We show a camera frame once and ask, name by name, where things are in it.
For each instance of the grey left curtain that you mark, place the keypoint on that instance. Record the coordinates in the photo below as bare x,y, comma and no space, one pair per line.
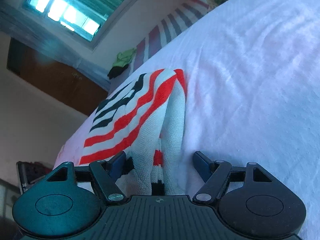
34,35

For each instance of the brown wooden door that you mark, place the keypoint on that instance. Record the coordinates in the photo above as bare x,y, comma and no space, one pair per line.
58,80

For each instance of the striped knit sweater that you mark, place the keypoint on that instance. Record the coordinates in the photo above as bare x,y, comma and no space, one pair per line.
145,120

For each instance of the green cloth on bed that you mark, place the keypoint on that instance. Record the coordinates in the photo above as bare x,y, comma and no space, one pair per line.
124,58

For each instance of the window with green glass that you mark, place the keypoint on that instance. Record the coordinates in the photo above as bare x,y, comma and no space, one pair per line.
88,20

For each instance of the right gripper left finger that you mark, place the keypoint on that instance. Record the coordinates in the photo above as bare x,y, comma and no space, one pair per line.
105,174

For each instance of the black cloth on bed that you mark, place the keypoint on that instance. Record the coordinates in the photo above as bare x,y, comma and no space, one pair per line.
115,71

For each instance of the pink floral bed sheet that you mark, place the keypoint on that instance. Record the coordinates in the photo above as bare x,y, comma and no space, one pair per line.
251,71

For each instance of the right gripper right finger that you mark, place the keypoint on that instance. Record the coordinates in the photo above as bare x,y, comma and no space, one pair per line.
215,175

